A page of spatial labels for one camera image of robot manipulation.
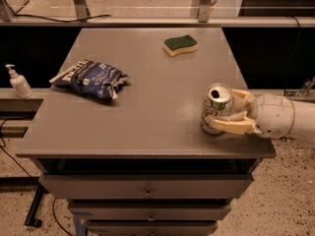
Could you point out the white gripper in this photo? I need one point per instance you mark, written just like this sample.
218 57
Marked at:
274 115

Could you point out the silver green 7up can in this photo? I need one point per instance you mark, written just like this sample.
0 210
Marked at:
217 103

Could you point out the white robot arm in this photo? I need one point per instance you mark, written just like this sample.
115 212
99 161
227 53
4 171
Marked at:
303 127

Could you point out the green yellow sponge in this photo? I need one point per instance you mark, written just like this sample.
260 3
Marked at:
179 45

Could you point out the grey drawer cabinet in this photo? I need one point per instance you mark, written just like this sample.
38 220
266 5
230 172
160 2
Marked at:
153 126

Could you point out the blue chip bag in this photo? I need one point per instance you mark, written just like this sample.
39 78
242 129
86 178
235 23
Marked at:
91 78

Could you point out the top grey drawer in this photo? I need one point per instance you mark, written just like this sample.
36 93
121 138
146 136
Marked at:
136 187

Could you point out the grey drawer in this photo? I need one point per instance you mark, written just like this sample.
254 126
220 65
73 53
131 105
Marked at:
150 212
158 228
136 187

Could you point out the bottom grey drawer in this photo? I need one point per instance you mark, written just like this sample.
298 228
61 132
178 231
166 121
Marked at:
158 228

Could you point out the middle grey drawer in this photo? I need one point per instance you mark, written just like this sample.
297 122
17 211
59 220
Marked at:
150 212

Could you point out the white pump bottle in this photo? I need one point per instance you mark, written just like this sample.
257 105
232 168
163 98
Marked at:
19 82

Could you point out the black floor bracket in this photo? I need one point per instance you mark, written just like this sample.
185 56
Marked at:
31 220

